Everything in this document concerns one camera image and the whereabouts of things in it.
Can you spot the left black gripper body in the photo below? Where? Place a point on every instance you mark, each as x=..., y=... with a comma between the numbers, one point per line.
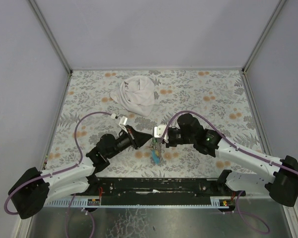
x=133, y=138

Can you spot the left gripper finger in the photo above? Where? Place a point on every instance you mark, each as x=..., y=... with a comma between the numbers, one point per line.
x=140, y=137
x=139, y=142

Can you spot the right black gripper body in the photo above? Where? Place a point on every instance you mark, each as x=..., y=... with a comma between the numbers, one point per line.
x=165, y=137

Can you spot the blue key tag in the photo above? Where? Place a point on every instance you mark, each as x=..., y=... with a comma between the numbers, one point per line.
x=156, y=156

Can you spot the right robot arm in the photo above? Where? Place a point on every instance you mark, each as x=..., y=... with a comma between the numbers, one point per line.
x=270, y=175

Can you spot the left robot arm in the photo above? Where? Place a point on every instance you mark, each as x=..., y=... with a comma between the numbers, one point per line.
x=35, y=188

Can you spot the crumpled white cloth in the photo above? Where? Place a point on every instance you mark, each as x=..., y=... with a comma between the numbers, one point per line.
x=135, y=94

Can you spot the floral table mat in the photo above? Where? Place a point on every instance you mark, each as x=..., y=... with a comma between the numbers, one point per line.
x=217, y=95

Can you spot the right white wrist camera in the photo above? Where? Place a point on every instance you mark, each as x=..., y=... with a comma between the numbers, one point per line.
x=160, y=134

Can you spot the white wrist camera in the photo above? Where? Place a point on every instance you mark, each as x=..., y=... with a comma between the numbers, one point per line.
x=122, y=120
x=160, y=134

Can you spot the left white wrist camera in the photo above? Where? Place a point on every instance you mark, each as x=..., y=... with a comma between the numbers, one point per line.
x=122, y=120

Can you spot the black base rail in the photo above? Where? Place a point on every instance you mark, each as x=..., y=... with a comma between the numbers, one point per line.
x=157, y=191

